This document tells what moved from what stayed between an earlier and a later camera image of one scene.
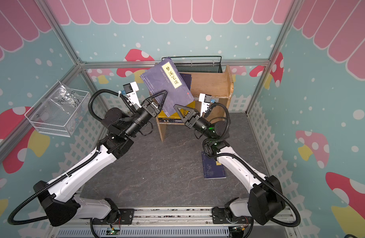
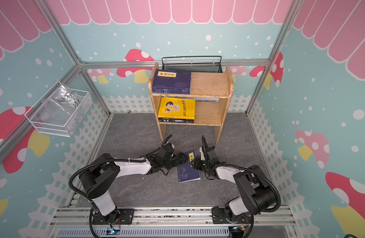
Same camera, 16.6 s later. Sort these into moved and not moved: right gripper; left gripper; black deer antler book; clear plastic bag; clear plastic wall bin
Moved: right gripper; left gripper
Not moved: black deer antler book; clear plastic bag; clear plastic wall bin
